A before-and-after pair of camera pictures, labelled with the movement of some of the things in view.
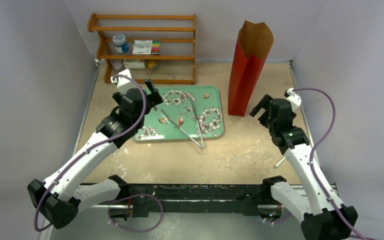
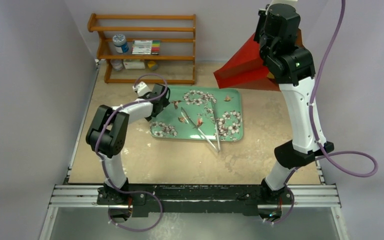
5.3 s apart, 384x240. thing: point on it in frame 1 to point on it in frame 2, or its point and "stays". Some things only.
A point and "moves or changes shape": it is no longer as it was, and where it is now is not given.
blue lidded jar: x=119 y=41 stays
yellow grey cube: x=153 y=65 stays
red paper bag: x=251 y=52 moves or changes shape
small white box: x=134 y=65 stays
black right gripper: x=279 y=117 to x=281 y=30
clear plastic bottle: x=118 y=64 stays
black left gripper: x=154 y=98 to x=165 y=103
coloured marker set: x=146 y=47 stays
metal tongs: x=201 y=147 to x=216 y=149
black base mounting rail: x=153 y=200 stays
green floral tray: x=187 y=112 moves or changes shape
